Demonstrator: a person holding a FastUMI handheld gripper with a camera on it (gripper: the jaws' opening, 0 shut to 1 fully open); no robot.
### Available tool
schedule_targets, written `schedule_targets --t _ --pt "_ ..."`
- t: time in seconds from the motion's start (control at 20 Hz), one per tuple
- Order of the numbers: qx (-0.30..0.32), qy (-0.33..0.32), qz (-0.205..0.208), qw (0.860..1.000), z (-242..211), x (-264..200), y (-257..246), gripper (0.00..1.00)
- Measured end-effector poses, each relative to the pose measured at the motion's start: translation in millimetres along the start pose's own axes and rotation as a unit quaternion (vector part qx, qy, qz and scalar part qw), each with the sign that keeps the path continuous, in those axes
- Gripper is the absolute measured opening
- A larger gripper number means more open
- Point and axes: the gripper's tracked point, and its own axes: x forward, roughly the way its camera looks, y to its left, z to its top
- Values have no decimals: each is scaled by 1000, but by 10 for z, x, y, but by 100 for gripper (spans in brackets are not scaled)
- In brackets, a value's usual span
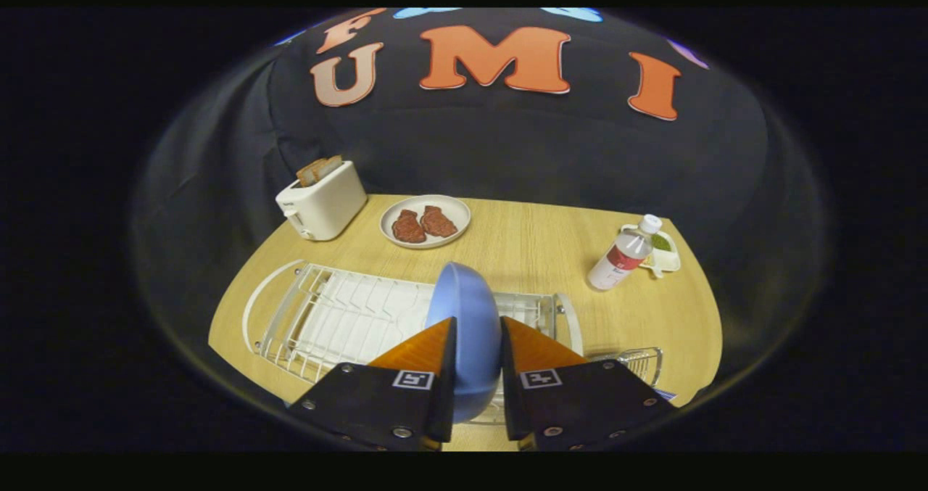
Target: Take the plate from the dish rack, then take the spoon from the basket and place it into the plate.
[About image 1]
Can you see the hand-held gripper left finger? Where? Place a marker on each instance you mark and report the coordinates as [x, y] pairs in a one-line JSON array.
[[444, 389]]

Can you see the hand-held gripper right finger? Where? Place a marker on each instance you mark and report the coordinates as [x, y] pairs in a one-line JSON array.
[[511, 397]]

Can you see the blue plate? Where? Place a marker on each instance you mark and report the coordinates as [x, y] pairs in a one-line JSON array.
[[471, 331]]

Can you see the beige round plate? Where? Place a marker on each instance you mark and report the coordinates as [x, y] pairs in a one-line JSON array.
[[453, 212]]

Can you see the white divided condiment dish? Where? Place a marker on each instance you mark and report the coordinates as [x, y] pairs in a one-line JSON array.
[[668, 259]]

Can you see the brown meat piece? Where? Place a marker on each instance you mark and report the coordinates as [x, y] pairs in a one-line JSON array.
[[438, 223], [408, 228]]

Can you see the clear water bottle red label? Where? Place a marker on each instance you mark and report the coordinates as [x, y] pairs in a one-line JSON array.
[[620, 259]]

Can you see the white toaster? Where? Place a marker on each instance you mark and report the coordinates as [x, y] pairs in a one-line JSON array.
[[326, 204]]

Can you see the black backdrop cloth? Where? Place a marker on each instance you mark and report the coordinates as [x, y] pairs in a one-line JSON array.
[[544, 150]]

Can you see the brown toast slices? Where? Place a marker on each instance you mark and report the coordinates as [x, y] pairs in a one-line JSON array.
[[319, 170]]

